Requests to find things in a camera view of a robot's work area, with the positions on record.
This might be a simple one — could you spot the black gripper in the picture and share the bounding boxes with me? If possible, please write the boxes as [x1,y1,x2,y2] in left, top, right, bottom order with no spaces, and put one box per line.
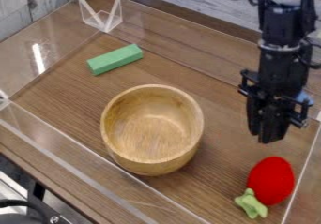
[239,43,312,144]

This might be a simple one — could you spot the red plush strawberry toy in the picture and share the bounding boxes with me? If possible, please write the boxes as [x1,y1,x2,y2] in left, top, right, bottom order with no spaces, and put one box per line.
[233,157,294,219]

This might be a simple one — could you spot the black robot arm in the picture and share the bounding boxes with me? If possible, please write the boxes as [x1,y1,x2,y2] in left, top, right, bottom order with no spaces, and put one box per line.
[237,0,321,144]

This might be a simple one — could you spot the wooden bowl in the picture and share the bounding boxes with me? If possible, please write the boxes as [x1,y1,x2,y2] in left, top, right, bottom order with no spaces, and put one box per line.
[100,84,204,176]

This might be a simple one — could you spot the green rectangular block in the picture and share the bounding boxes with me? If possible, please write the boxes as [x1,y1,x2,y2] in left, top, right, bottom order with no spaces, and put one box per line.
[86,44,142,76]

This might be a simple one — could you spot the clear acrylic tray wall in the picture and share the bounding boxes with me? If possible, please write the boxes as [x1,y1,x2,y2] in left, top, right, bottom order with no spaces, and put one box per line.
[0,0,318,224]

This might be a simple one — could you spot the clear acrylic corner bracket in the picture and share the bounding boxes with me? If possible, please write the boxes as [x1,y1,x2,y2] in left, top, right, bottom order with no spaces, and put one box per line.
[77,0,122,33]

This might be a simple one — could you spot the black metal table mount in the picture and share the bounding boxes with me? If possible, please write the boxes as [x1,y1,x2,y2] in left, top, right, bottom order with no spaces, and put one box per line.
[0,180,76,224]

